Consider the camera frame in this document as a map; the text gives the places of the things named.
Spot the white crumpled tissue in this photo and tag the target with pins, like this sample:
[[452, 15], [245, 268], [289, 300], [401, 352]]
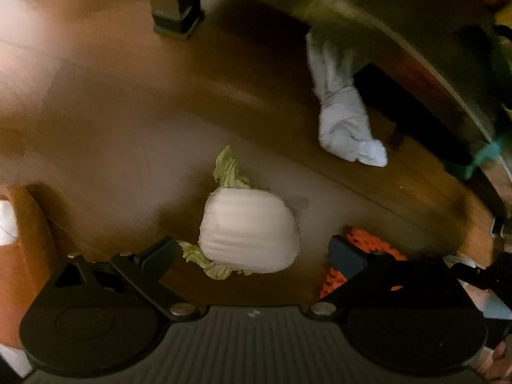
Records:
[[344, 128]]

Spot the red mesh bag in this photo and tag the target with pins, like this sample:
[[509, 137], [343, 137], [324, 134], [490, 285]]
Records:
[[374, 244]]

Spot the person's right hand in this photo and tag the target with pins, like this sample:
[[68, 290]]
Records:
[[500, 364]]

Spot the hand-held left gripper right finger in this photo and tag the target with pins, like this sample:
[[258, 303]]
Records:
[[346, 255]]

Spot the napa cabbage piece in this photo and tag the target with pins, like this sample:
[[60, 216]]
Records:
[[248, 236]]

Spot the clear blue plastic wrapper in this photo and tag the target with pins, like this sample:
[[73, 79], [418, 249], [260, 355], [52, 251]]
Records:
[[498, 312]]

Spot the brown rounded object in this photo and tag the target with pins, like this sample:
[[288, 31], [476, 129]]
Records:
[[24, 256]]

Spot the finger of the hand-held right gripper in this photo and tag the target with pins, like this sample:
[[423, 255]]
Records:
[[502, 268]]

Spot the white patterned cloth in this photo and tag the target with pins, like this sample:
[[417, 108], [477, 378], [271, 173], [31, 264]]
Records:
[[12, 360]]

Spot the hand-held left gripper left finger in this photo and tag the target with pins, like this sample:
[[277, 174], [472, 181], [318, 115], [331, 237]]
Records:
[[158, 252]]

